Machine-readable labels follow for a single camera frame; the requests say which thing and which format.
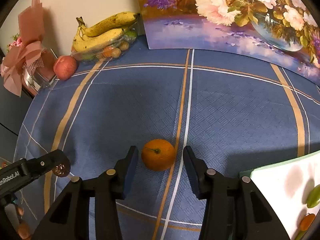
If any flower painting canvas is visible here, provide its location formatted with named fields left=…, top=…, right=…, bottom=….
left=138, top=0, right=319, bottom=83

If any orange tangerine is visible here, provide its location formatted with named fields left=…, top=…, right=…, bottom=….
left=299, top=213, right=316, bottom=231
left=141, top=139, right=176, bottom=172

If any dark round passion fruit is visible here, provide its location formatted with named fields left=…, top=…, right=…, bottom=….
left=52, top=163, right=71, bottom=178

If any person's left hand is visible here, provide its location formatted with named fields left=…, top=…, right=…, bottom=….
left=15, top=205, right=32, bottom=240

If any yellow banana bunch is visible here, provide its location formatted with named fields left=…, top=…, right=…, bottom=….
left=72, top=11, right=140, bottom=53

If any green mango lower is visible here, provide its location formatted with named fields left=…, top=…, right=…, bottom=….
left=294, top=231, right=306, bottom=240

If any blue plaid tablecloth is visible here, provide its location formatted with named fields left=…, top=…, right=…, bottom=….
left=13, top=35, right=320, bottom=240

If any clear plastic fruit container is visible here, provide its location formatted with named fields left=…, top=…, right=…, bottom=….
left=71, top=27, right=138, bottom=61

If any white tray with green rim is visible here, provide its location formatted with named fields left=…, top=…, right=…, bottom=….
left=239, top=151, right=319, bottom=239

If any green mango upper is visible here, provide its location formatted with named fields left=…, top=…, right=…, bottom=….
left=306, top=184, right=320, bottom=209

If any red apple front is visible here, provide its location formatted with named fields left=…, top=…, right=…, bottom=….
left=53, top=55, right=78, bottom=81

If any pink flower bouquet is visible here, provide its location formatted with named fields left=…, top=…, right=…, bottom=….
left=1, top=0, right=56, bottom=96

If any green mango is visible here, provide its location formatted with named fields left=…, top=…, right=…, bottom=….
left=306, top=184, right=320, bottom=209
left=294, top=231, right=306, bottom=240

